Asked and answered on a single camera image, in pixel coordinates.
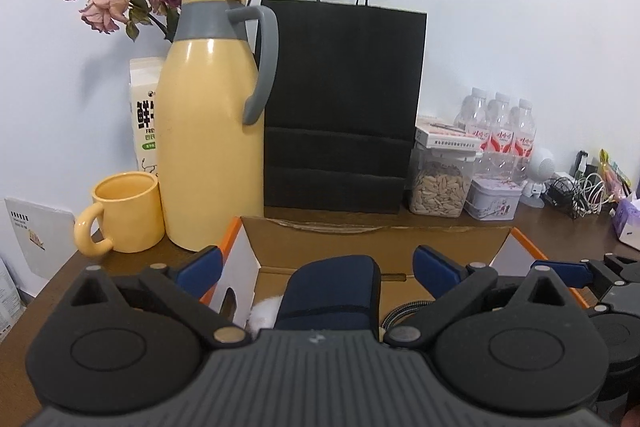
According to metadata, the white robot figure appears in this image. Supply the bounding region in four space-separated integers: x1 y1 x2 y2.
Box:
520 148 556 208

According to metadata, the white wall panel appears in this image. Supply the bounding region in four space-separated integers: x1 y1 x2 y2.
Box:
4 197 77 280

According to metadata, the white milk carton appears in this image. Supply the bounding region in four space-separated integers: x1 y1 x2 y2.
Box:
129 57 166 180

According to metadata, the black charger cable tangle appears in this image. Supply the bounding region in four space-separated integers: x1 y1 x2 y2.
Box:
545 177 583 219

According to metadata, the braided black cable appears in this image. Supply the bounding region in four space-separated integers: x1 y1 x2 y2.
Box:
381 299 436 333

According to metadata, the yellow thermos jug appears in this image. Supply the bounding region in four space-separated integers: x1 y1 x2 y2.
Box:
156 0 279 253

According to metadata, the clear seed container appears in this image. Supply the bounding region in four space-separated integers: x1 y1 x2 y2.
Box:
409 142 482 219

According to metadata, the purple tissue pack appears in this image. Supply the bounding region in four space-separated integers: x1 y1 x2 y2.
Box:
611 194 640 252

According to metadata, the black paper bag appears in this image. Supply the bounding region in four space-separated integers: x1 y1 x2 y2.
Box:
260 0 428 214

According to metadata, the yellow mug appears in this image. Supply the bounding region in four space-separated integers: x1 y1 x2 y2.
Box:
74 172 166 257

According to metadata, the white printed bag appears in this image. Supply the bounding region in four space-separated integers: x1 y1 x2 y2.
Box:
0 257 22 343

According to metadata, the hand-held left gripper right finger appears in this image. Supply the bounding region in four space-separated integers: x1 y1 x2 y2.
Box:
384 245 576 349

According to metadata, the orange cardboard box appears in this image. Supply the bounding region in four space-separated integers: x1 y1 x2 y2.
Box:
200 215 592 333

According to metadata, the navy zip case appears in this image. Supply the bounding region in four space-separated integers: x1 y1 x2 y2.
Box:
274 255 383 333

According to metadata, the small white carton box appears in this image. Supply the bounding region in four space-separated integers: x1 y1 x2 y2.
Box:
415 116 483 152

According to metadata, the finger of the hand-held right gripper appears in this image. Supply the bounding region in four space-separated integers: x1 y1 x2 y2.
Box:
531 253 640 303

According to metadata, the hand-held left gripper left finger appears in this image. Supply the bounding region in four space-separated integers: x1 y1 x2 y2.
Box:
64 246 252 349

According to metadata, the printed tin box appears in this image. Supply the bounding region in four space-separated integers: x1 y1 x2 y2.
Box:
464 175 523 222

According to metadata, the colourful snack packet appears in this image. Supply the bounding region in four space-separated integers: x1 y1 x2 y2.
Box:
599 149 632 198

